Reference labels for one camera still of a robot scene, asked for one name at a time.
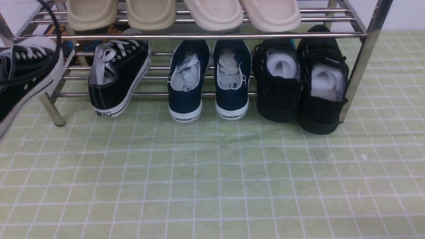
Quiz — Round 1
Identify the black canvas sneaker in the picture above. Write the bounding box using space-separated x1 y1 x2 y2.
88 39 152 118
0 36 63 138

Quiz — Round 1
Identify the olive beige slipper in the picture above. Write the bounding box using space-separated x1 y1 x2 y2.
126 0 176 31
67 0 119 31

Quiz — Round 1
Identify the black knit shoe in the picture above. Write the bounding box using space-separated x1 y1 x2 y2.
297 37 349 135
252 38 302 122

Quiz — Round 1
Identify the cream slipper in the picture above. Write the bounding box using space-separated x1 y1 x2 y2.
241 0 301 32
184 0 243 31

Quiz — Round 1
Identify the right navy blue sneaker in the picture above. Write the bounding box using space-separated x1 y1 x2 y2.
212 39 252 120

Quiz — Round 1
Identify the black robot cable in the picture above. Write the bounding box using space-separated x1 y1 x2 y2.
0 0 63 85

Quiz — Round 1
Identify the olive beige slipper far left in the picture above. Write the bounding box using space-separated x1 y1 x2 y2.
67 0 119 31

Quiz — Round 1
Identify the green checked tablecloth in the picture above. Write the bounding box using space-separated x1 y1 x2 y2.
0 31 424 239

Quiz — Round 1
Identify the silver metal shoe rack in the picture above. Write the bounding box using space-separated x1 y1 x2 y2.
1 0 393 127

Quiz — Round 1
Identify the right black knit shoe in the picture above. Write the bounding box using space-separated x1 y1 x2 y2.
297 37 349 135

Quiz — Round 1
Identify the cream slipper far right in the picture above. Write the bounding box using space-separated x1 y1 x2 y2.
241 0 301 32

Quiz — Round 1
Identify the left black knit shoe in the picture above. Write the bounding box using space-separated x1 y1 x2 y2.
252 38 302 122

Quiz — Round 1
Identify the left navy blue sneaker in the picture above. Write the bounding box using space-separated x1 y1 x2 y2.
167 40 211 123

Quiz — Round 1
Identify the navy blue sneaker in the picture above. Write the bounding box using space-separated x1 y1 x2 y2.
167 40 211 123
212 39 252 120

